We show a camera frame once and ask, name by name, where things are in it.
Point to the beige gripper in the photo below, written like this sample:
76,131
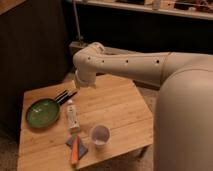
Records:
81,79

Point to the blue eraser block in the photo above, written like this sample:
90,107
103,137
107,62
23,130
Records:
82,149

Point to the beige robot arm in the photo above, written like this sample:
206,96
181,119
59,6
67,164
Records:
183,118

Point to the white plastic bottle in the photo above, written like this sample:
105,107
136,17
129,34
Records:
71,114

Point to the green round plate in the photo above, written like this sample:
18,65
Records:
42,113

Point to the wooden side table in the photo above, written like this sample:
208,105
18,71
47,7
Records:
114,102

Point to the orange marker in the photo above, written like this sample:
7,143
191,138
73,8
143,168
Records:
74,152

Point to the clear plastic cup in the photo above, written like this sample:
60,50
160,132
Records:
99,135

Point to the metal stand pole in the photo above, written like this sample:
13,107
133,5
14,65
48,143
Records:
80,39

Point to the cluttered wooden shelf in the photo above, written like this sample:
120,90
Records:
154,6

